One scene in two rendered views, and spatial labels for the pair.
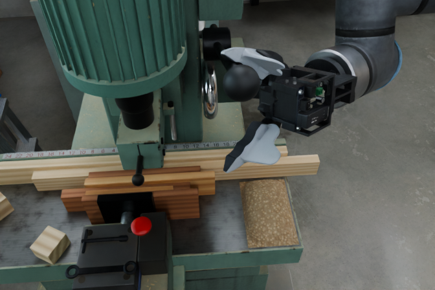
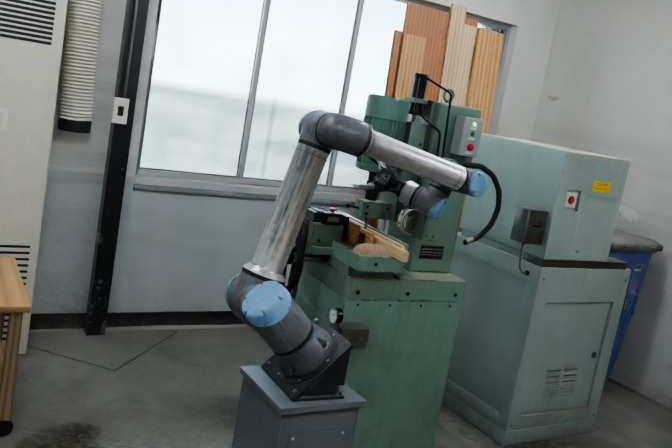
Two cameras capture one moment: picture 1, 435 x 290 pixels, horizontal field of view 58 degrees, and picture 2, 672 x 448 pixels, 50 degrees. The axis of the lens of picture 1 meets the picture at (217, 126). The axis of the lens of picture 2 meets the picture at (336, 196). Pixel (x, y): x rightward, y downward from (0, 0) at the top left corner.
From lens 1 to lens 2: 267 cm
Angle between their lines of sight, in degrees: 67
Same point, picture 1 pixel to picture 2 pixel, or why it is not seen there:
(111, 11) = not seen: hidden behind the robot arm
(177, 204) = (352, 230)
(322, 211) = not seen: outside the picture
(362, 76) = (409, 188)
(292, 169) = (396, 252)
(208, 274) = (336, 263)
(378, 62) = (422, 192)
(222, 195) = not seen: hidden behind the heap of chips
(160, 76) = (368, 165)
